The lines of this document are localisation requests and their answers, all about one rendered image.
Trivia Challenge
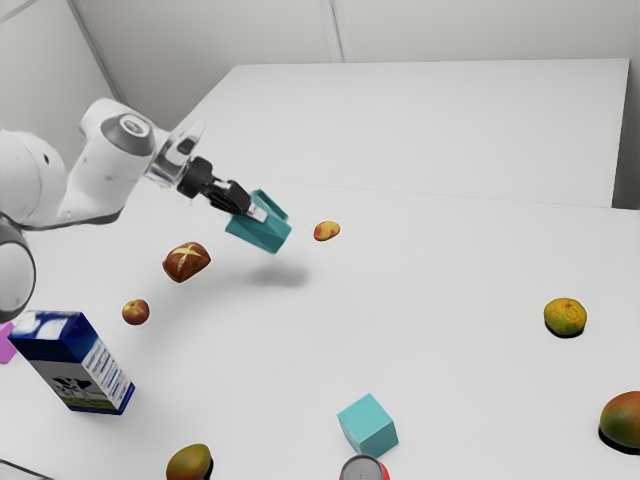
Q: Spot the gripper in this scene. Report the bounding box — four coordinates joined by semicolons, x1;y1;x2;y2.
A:
176;156;269;224

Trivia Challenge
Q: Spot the teal faceted mug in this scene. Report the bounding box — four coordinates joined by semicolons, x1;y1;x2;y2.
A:
224;188;293;256

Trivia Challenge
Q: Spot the brown bread roll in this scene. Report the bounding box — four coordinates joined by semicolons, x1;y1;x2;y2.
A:
161;241;212;285

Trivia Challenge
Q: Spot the small yellow red peach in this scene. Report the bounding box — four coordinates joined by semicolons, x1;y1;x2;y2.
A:
313;220;342;243

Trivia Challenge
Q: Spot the small red apple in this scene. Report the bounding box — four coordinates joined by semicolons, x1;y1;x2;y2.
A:
121;298;151;327

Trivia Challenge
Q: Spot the blue milk carton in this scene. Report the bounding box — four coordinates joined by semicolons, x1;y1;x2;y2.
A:
7;309;137;416

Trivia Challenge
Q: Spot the teal cube block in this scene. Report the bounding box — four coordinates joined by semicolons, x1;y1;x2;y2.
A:
336;392;400;460

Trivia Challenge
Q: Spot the red green mango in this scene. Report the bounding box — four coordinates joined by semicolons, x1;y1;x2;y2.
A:
165;443;214;480
598;391;640;452

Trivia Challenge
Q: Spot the pink block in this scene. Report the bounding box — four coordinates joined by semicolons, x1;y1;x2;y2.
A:
0;321;19;366

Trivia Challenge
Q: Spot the red soda can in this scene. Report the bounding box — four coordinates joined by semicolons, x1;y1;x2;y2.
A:
339;454;391;480

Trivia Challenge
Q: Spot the green orange citrus fruit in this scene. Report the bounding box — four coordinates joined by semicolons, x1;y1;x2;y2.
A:
543;297;589;337

